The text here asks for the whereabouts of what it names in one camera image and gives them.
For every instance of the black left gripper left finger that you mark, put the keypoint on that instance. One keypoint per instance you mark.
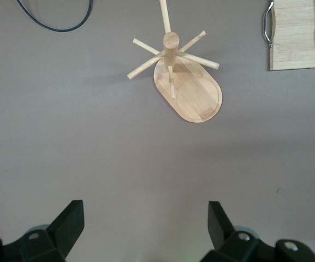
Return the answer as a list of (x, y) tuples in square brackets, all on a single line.
[(61, 232)]

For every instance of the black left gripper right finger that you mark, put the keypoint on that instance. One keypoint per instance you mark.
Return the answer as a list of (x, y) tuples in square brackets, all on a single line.
[(222, 232)]

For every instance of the wooden cup rack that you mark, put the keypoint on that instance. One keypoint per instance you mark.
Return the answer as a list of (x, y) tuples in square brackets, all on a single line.
[(198, 98)]

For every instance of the brown table cover mat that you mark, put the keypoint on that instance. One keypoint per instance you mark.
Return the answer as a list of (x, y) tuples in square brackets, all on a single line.
[(64, 136)]

